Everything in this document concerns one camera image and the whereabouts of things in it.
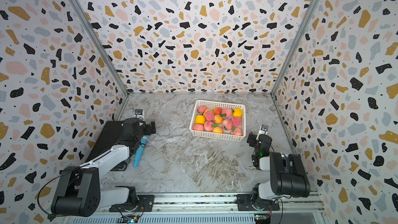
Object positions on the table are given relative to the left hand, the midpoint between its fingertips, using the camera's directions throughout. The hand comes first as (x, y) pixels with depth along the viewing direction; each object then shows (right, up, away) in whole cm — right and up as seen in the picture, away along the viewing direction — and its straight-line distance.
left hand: (146, 121), depth 89 cm
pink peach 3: (+36, +3, +7) cm, 37 cm away
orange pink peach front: (+41, -6, +6) cm, 42 cm away
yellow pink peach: (+42, 0, +11) cm, 43 cm away
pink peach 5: (+35, -4, +7) cm, 36 cm away
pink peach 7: (+53, -7, +3) cm, 54 cm away
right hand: (+67, -8, +4) cm, 67 cm away
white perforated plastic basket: (+46, -9, +3) cm, 47 cm away
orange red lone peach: (+41, +6, +17) cm, 45 cm away
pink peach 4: (+54, -1, +9) cm, 55 cm away
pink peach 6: (+48, -2, +9) cm, 49 cm away
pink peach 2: (+49, +5, +14) cm, 51 cm away
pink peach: (+31, +7, +17) cm, 36 cm away
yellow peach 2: (+30, 0, +11) cm, 32 cm away
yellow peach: (+55, +4, +14) cm, 57 cm away
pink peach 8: (+30, -4, +6) cm, 30 cm away
